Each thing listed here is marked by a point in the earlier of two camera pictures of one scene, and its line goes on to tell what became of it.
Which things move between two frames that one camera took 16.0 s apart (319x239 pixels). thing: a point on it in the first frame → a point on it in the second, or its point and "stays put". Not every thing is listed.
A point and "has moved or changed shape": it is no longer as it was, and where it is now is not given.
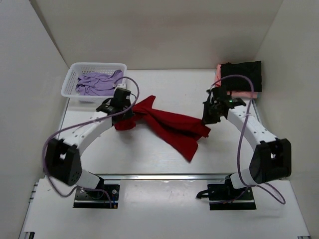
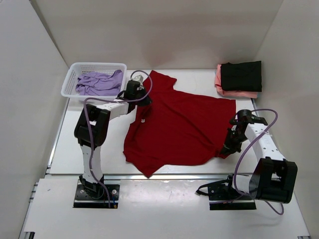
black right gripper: x=207 y=119 → x=228 y=148
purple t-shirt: x=97 y=84 stays put
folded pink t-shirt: x=234 y=93 stays put
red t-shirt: x=179 y=134 has moved or changed shape
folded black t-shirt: x=252 y=69 stays put
